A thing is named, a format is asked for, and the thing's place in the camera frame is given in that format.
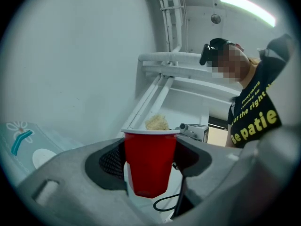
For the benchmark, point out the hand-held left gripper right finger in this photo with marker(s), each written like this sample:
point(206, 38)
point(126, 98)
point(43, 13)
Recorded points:
point(223, 173)

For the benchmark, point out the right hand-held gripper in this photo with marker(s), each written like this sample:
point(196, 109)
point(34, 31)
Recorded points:
point(195, 132)

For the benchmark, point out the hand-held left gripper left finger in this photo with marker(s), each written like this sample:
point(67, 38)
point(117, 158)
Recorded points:
point(70, 196)

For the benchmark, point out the tan bread piece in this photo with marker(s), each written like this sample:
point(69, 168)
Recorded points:
point(157, 123)

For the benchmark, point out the red plastic cup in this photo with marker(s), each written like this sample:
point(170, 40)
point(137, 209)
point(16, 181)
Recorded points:
point(148, 163)

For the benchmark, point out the white round plate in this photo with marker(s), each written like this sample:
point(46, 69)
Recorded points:
point(43, 158)

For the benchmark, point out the person's black printed shirt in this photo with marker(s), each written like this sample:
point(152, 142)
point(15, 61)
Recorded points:
point(256, 116)

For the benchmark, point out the round table with light-blue cloth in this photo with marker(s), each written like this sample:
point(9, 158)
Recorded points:
point(23, 149)

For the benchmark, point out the teal curved brush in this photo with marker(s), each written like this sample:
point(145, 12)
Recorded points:
point(20, 141)

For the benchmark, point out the person's head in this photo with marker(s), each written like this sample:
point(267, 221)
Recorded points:
point(231, 65)

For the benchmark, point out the horizontal white insulated pipe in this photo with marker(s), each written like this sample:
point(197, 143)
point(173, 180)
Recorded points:
point(169, 56)

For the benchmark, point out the round ceiling detector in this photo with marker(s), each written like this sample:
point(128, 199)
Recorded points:
point(215, 18)

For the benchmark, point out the white ceiling pipe bundle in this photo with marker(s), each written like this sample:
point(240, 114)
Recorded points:
point(172, 18)

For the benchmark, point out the long ceiling light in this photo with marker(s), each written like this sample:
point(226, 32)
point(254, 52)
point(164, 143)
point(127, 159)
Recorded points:
point(247, 7)

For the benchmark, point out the thick white wall pipe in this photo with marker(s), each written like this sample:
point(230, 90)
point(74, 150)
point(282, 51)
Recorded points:
point(156, 100)

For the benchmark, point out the thin white wall pipe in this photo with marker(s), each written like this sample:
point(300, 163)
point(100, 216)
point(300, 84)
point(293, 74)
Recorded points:
point(145, 102)

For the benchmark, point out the black head-worn camera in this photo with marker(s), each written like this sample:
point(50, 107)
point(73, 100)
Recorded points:
point(205, 54)

